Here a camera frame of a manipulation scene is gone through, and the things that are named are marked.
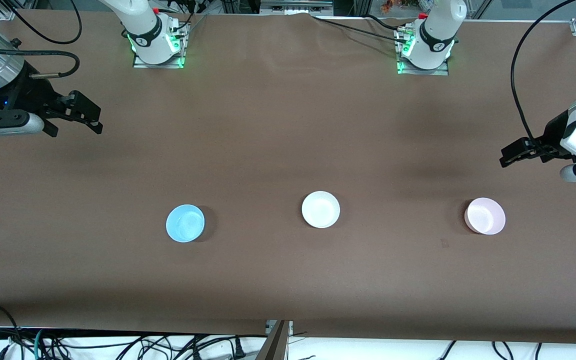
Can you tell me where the black base cable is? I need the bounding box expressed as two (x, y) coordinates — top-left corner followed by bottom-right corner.
(168, 10), (208, 38)

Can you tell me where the pink bowl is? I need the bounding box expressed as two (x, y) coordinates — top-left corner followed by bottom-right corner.
(464, 197), (507, 236)

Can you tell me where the long black table cable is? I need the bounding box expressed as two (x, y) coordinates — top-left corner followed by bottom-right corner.
(313, 16), (409, 43)

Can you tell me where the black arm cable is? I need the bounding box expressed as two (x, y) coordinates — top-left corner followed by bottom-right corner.
(0, 0), (83, 79)
(510, 0), (576, 161)

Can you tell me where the teal floor cable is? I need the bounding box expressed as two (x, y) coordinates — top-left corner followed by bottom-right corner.
(33, 329), (49, 360)

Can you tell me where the blue bowl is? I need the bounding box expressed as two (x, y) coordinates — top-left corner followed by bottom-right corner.
(165, 204), (206, 243)

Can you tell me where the silver metal box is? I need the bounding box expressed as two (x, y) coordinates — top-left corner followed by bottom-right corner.
(260, 0), (334, 15)

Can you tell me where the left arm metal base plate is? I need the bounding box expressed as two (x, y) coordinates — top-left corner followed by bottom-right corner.
(396, 25), (450, 76)

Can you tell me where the brown table cover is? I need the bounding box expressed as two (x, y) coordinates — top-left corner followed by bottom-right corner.
(0, 10), (576, 346)

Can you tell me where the grey metal post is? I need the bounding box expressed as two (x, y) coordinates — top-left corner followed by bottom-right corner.
(255, 320), (294, 360)

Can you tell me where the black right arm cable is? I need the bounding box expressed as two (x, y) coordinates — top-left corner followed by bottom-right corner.
(0, 0), (83, 79)

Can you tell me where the short black table cable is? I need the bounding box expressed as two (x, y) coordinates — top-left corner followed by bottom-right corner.
(365, 14), (406, 30)

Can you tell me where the orange background item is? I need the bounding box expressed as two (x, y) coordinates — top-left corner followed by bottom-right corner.
(380, 0), (421, 13)

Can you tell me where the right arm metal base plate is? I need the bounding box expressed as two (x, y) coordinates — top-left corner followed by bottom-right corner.
(133, 22), (187, 69)

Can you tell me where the white bowl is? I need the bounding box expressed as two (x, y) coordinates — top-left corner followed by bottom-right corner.
(301, 190), (341, 229)

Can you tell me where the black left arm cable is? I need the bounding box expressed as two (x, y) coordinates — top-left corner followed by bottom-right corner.
(510, 0), (576, 161)

